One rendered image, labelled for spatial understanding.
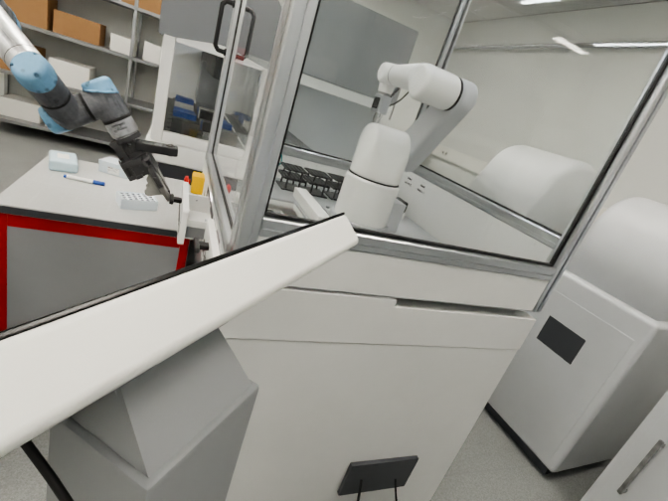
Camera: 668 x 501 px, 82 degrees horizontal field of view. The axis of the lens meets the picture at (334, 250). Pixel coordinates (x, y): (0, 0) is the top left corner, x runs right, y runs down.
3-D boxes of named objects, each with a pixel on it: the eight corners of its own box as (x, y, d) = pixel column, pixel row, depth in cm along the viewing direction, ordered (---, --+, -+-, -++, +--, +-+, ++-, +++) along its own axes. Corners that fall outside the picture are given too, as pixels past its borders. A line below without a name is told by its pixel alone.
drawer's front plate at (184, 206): (176, 245, 113) (183, 210, 109) (178, 210, 137) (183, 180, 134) (183, 246, 114) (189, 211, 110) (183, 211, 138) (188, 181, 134)
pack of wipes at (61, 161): (78, 174, 155) (79, 163, 153) (48, 170, 149) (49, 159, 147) (76, 163, 165) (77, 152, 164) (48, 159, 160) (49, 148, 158)
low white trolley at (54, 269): (-9, 396, 141) (-12, 202, 114) (43, 302, 193) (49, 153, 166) (164, 393, 165) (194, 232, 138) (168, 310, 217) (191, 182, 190)
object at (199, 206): (184, 239, 115) (187, 220, 113) (184, 208, 136) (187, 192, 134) (308, 255, 132) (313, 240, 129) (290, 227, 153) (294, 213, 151)
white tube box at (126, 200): (120, 209, 137) (121, 199, 136) (115, 200, 143) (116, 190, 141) (157, 211, 145) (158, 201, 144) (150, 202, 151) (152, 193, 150)
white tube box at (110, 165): (97, 170, 165) (98, 159, 163) (108, 167, 173) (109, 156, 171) (127, 179, 166) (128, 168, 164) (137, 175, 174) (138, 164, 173)
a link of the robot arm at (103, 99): (77, 84, 103) (108, 74, 105) (101, 124, 109) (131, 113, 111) (75, 85, 97) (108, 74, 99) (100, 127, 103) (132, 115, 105)
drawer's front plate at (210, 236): (205, 306, 90) (214, 265, 86) (200, 251, 114) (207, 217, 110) (213, 307, 90) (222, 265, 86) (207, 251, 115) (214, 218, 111)
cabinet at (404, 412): (160, 566, 110) (212, 341, 82) (170, 338, 196) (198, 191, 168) (425, 515, 150) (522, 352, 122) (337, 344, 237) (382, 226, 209)
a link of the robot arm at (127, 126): (132, 113, 111) (129, 117, 104) (141, 128, 113) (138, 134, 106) (106, 122, 110) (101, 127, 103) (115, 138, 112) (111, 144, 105)
